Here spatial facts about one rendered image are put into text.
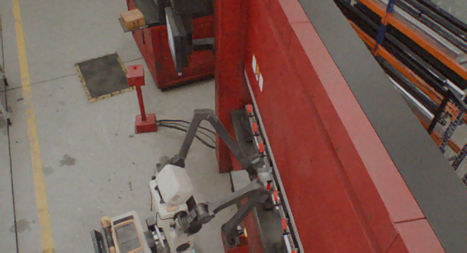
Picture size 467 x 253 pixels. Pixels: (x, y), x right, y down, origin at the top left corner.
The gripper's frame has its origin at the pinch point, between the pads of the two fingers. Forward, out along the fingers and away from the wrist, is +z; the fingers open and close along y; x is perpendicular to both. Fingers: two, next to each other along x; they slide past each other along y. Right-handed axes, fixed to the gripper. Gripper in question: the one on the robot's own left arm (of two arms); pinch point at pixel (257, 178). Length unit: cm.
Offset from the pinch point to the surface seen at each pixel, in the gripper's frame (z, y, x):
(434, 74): 70, 78, -162
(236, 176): -5.4, 5.2, 13.3
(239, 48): -44, 86, -24
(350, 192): -89, -88, -56
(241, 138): 12, 51, 8
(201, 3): -84, 102, -15
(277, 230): 15.6, -34.9, -0.3
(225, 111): 8, 86, 15
